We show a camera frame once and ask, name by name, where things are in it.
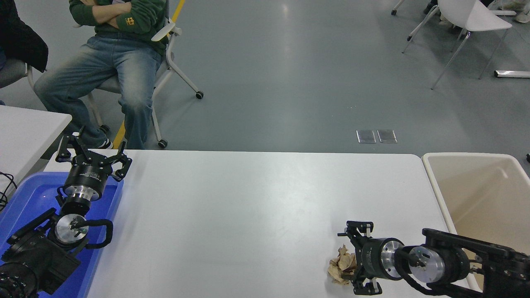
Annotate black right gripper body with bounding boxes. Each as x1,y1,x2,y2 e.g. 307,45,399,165
357,238,392,281

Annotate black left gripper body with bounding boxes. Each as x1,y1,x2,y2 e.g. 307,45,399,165
64,162,109,192

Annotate black cable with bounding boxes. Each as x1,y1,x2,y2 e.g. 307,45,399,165
0,172,18,211

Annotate blue plastic tray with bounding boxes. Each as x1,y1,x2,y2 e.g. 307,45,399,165
0,172,125,298

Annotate white bar on floor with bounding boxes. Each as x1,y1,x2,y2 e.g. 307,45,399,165
494,70,530,79

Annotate large pale plastic bin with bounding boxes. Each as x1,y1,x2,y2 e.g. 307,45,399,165
422,152,530,290

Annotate white chair with metal legs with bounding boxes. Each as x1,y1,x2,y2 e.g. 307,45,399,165
402,0,513,90

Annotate white side table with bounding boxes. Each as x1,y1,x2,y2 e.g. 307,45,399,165
0,105,73,199

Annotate grey chair with white frame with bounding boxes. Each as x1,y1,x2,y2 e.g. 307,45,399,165
0,58,48,110

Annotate grey chair with castors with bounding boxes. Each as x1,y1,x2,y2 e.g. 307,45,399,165
85,0,204,149

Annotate crumpled tan paper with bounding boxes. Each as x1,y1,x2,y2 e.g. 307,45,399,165
327,244,359,285

